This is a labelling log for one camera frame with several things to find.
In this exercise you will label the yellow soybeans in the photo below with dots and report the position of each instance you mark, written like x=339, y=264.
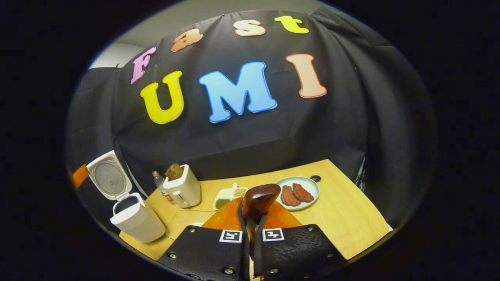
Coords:
x=240, y=192

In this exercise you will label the white rice cooker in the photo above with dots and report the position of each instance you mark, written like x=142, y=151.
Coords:
x=136, y=222

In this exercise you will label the green mung beans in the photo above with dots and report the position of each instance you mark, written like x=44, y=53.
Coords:
x=222, y=203

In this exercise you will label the brown wooden spoon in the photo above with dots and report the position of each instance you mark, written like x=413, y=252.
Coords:
x=258, y=201

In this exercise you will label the metal backdrop stand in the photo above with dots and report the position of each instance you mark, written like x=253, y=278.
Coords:
x=361, y=175

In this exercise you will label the red meat slice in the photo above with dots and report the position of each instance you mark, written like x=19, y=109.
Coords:
x=290, y=196
x=304, y=192

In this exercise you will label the pale green plate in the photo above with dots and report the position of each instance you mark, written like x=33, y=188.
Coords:
x=308, y=186

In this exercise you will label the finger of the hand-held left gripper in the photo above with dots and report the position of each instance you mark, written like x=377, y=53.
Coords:
x=80, y=175

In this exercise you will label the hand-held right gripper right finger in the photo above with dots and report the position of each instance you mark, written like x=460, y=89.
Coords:
x=297, y=249

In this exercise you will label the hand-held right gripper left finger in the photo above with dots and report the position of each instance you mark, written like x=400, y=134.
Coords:
x=207, y=251

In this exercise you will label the white divided dish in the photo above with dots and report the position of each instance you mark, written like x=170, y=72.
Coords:
x=226, y=195

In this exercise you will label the brown toast slice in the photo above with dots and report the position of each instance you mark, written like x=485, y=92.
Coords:
x=174, y=171

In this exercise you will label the clear red label bottle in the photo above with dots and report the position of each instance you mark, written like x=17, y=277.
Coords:
x=161, y=186

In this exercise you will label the white toaster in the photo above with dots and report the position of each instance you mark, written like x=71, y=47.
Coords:
x=185, y=191

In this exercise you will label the black table grommet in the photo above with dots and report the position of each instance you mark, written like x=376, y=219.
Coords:
x=315, y=178

